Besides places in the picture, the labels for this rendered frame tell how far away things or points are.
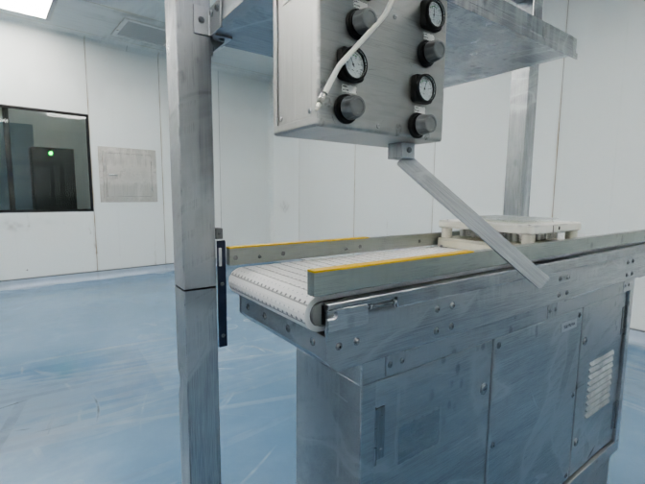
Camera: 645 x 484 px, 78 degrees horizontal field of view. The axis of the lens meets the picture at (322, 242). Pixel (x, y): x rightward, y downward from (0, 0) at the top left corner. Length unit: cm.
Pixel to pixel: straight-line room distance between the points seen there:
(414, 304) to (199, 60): 54
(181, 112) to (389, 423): 64
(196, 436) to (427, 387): 44
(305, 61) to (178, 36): 31
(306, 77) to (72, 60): 546
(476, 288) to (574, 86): 328
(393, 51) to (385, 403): 55
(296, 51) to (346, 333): 37
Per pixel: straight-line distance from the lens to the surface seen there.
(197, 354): 79
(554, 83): 401
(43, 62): 584
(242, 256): 75
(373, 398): 71
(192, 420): 83
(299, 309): 54
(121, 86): 595
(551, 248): 100
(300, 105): 50
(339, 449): 78
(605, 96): 386
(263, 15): 72
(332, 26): 51
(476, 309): 79
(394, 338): 63
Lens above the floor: 107
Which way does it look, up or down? 7 degrees down
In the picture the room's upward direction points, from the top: straight up
